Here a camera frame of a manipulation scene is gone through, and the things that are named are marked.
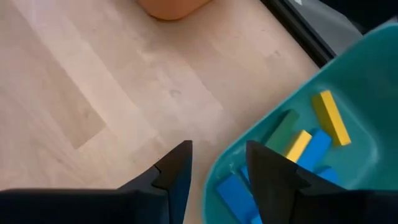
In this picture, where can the yellow block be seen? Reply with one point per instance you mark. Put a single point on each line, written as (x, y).
(331, 118)
(298, 144)

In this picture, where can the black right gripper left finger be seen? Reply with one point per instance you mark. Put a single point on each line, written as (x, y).
(174, 186)

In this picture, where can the orange plastic bin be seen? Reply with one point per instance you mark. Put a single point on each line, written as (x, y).
(174, 9)

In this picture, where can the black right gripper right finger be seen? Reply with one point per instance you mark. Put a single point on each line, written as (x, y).
(273, 193)

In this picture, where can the teal plastic bin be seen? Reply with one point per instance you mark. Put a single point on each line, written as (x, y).
(357, 93)

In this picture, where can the black computer case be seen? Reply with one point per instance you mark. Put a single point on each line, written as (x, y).
(367, 11)

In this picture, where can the green block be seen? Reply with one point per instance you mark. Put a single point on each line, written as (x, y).
(281, 133)

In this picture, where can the black aluminium table frame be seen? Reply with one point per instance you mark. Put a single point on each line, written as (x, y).
(297, 28)

